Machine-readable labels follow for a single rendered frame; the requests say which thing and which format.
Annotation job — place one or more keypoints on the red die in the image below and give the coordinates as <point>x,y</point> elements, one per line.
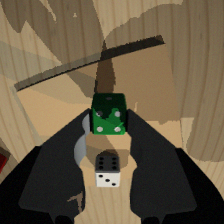
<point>2,162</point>

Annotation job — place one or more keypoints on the tan flat mat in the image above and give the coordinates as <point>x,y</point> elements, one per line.
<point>144,76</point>

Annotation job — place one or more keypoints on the green die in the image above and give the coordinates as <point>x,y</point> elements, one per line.
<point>108,113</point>

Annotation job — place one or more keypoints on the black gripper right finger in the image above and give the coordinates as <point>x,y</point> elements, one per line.
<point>167,183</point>

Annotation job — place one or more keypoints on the white die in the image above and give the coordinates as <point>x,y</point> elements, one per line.
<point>107,171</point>

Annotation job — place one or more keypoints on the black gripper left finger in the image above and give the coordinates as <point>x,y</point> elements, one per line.
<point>48,182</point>

